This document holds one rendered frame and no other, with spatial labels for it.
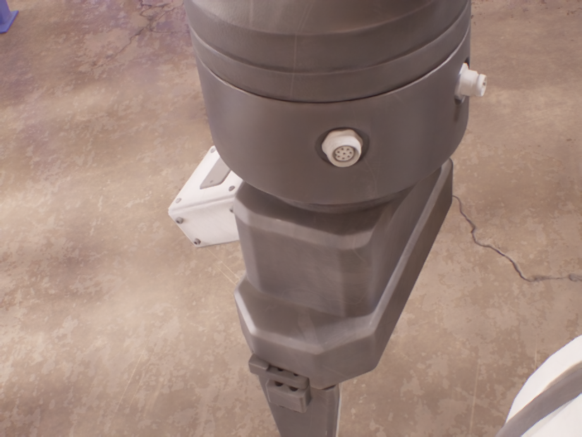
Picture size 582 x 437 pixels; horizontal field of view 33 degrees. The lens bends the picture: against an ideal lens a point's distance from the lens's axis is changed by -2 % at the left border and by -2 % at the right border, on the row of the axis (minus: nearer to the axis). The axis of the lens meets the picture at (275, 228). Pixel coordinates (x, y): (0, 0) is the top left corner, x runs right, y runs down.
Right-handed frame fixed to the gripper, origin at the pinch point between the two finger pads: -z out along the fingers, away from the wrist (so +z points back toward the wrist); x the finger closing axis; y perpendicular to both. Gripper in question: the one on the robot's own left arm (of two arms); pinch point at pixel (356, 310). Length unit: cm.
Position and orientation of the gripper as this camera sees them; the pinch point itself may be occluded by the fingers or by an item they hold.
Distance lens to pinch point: 42.3
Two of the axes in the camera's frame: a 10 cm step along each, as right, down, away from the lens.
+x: 4.2, -7.0, 5.8
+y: -9.0, -2.4, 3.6
